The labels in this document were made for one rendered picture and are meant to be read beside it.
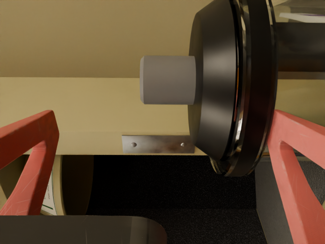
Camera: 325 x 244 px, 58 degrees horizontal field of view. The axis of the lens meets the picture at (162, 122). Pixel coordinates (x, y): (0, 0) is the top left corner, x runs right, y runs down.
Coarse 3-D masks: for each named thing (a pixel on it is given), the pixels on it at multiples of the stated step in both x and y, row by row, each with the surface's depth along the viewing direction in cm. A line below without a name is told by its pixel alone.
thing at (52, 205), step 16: (64, 160) 50; (80, 160) 51; (64, 176) 49; (80, 176) 50; (48, 192) 36; (64, 192) 48; (80, 192) 49; (48, 208) 37; (64, 208) 36; (80, 208) 47
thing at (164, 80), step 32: (224, 0) 14; (192, 32) 17; (224, 32) 13; (160, 64) 16; (192, 64) 16; (224, 64) 13; (160, 96) 16; (192, 96) 16; (224, 96) 13; (192, 128) 17; (224, 128) 13
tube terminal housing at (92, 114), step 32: (0, 96) 32; (32, 96) 32; (64, 96) 32; (96, 96) 33; (128, 96) 33; (64, 128) 28; (96, 128) 28; (128, 128) 28; (160, 128) 28; (0, 192) 32
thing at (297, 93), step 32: (288, 0) 14; (320, 0) 14; (288, 32) 13; (320, 32) 13; (288, 64) 12; (320, 64) 12; (288, 96) 13; (320, 96) 13; (224, 160) 15; (256, 160) 13
